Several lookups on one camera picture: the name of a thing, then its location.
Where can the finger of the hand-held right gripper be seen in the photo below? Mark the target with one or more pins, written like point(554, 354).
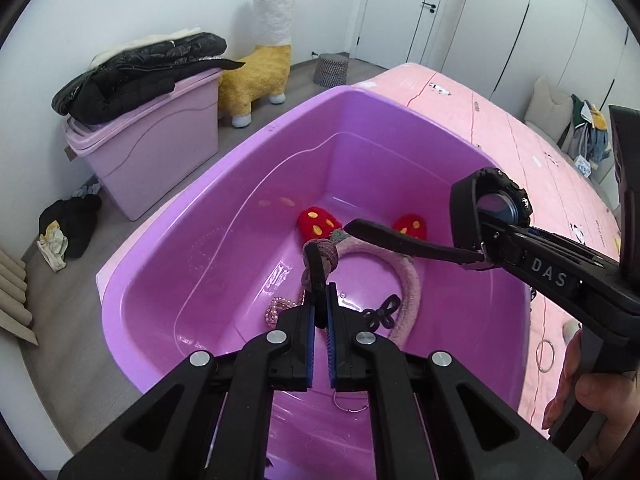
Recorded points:
point(505, 257)
point(505, 230)

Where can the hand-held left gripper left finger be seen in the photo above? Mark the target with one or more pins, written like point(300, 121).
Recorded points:
point(311, 345)

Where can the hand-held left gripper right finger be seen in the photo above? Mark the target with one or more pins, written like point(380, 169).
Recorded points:
point(330, 345)

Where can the pearl hair clip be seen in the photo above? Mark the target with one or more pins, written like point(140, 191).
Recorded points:
point(280, 307)

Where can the small black bow clip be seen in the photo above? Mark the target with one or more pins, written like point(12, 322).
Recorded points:
point(382, 312)

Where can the silver hoop earring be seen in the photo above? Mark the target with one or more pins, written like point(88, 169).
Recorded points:
point(345, 409)

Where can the black wrist watch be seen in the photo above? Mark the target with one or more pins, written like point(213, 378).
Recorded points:
point(400, 242)

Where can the purple plastic basin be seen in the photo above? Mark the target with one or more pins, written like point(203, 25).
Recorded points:
point(225, 260)

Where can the pink strawberry headband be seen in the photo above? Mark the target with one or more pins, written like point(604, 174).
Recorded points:
point(315, 222)

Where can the person's right hand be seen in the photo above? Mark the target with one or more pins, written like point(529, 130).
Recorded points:
point(597, 392)

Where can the grey round compact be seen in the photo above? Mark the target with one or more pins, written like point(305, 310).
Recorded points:
point(569, 331)

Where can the silver bangle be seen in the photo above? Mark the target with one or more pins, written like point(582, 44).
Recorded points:
point(536, 355)

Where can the small white box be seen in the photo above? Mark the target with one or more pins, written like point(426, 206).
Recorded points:
point(583, 166)

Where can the pink printed bedsheet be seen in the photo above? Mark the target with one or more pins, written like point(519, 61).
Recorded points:
point(500, 125)

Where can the beige cushion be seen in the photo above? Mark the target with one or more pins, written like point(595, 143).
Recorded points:
point(547, 110)

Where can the pile of mixed clothes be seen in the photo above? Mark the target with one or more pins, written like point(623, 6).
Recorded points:
point(590, 130)

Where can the grey woven basket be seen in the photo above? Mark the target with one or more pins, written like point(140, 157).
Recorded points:
point(331, 70)

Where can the pink storage box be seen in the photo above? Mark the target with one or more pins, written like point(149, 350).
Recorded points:
point(150, 160)

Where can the white door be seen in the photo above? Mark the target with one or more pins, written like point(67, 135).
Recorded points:
point(400, 5)

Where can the black clothes pile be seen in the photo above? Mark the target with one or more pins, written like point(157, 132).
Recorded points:
point(77, 215)

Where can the alpaca plush toy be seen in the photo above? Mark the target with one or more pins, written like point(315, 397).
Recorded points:
point(255, 80)

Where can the cream crumpled cloth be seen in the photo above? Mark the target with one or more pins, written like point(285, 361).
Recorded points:
point(52, 247)

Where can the beige ribbed panel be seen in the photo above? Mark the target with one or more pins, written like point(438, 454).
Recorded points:
point(12, 295)

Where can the black puffer jacket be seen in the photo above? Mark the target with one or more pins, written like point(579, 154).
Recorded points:
point(140, 75)

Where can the white garment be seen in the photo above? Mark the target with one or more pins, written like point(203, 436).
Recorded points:
point(150, 40)

